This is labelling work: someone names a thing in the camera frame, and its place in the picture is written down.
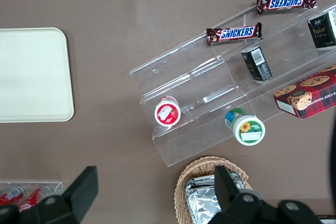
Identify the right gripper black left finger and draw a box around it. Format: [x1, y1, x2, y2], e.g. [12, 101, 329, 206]
[19, 166, 99, 224]

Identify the red tartan cookie box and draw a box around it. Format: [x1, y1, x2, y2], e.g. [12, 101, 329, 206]
[272, 64, 336, 120]

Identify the green sunflower lid cup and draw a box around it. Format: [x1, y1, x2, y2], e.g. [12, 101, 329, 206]
[224, 108, 266, 146]

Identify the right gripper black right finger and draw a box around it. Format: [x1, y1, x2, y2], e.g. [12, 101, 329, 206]
[207, 166, 279, 224]

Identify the clear acrylic bottle rack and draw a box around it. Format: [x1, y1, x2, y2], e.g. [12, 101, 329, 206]
[0, 180, 64, 210]

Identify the Snickers chocolate bar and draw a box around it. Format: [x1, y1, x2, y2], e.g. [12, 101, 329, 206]
[256, 0, 318, 16]
[205, 22, 263, 46]

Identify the clear acrylic tiered stand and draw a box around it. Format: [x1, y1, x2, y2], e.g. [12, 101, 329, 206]
[129, 0, 336, 167]

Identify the small black carton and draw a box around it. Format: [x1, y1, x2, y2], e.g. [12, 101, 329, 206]
[307, 8, 336, 49]
[240, 46, 273, 82]

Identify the foil-wrapped pack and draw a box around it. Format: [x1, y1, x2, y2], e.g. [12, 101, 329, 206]
[183, 175, 215, 195]
[183, 171, 247, 224]

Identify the cream plastic tray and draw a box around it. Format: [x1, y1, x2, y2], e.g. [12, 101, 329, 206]
[0, 27, 75, 123]

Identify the wicker basket with foil packs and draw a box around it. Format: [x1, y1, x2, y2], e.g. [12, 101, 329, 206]
[174, 155, 254, 224]

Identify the red strawberry yogurt cup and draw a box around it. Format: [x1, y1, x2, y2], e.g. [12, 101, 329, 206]
[154, 96, 182, 127]

